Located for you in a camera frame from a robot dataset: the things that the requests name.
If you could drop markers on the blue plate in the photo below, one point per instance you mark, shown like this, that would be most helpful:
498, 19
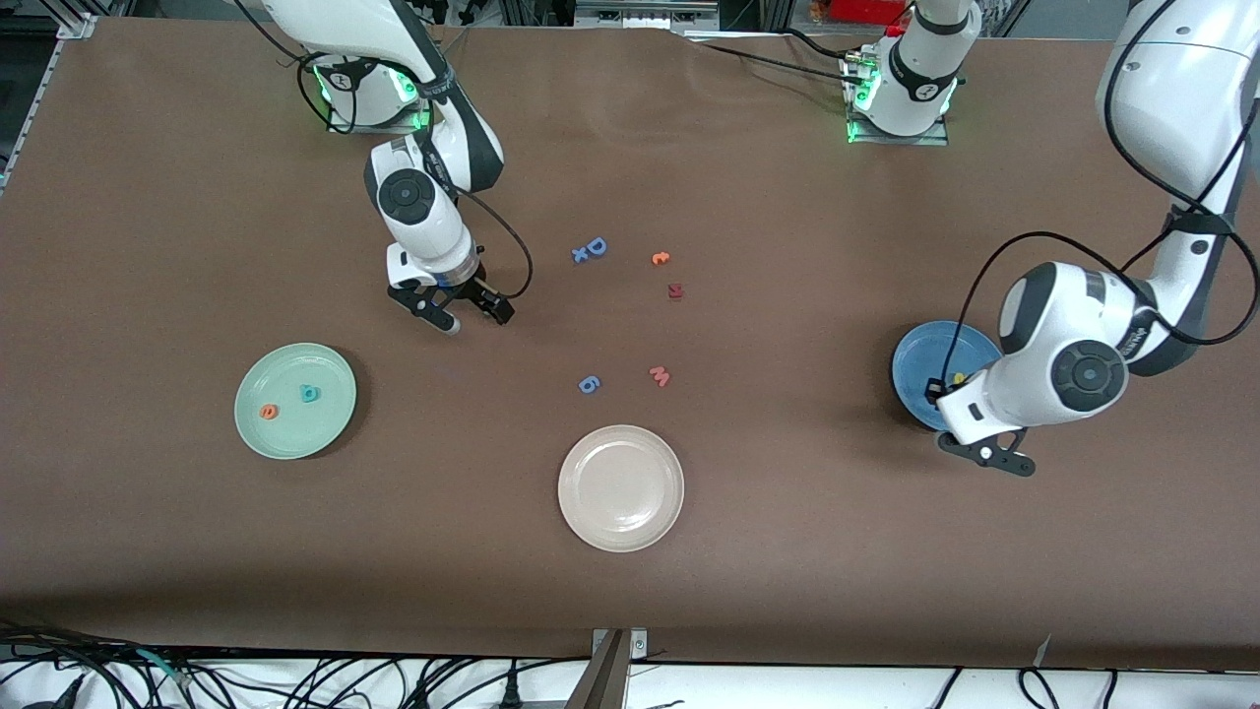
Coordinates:
911, 369

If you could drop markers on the blue number 6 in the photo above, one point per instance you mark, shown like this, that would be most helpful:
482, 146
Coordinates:
588, 384

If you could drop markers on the grey metal frame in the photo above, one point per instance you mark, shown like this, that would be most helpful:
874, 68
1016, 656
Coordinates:
645, 12

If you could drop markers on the black power plug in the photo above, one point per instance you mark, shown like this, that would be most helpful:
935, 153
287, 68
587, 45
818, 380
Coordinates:
511, 694

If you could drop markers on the metal table edge bracket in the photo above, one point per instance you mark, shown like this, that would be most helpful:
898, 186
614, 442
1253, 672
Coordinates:
605, 679

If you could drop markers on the beige plate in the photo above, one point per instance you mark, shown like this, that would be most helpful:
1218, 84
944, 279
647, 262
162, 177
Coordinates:
620, 487

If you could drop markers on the brown table cover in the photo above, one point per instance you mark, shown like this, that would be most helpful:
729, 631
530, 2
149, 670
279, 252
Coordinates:
787, 551

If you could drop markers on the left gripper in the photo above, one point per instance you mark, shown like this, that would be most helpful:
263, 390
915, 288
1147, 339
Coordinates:
931, 394

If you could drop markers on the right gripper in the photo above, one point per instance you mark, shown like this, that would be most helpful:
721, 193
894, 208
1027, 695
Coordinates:
473, 292

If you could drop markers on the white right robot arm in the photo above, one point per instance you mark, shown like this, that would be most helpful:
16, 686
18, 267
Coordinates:
335, 20

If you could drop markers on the red box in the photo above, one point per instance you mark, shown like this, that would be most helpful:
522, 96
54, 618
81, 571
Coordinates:
866, 8

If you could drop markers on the grey tape flap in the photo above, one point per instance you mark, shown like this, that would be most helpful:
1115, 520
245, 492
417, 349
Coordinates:
1043, 652

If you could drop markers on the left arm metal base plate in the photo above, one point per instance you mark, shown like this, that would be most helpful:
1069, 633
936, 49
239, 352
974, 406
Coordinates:
901, 141

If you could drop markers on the blue letter D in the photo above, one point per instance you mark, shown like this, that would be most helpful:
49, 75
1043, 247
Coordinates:
596, 246

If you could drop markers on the green plate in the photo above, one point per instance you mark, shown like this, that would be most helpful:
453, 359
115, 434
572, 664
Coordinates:
295, 443

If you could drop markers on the aluminium table side rail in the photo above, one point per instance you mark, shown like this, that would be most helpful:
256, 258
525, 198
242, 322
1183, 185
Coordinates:
77, 26

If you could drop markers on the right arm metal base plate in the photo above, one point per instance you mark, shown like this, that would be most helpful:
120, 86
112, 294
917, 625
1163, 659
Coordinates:
379, 128

